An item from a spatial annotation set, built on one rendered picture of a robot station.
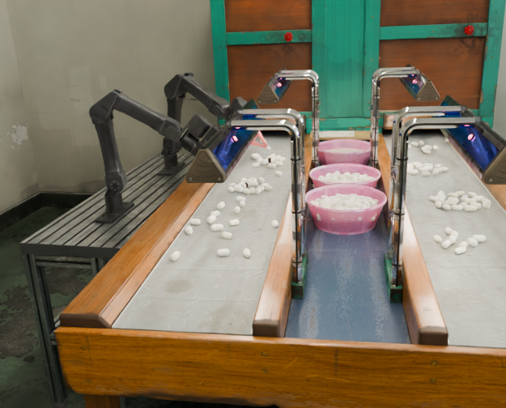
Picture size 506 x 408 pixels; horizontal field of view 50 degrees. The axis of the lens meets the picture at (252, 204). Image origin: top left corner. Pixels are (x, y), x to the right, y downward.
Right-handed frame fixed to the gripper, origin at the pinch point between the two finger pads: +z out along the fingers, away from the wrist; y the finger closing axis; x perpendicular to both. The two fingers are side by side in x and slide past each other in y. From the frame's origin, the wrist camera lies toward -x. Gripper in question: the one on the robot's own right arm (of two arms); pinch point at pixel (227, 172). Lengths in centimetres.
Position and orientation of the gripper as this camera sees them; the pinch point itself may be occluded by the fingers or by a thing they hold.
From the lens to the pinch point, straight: 197.0
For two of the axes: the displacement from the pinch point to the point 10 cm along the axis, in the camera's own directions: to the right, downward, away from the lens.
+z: 7.8, 6.2, 0.9
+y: 1.5, -3.3, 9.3
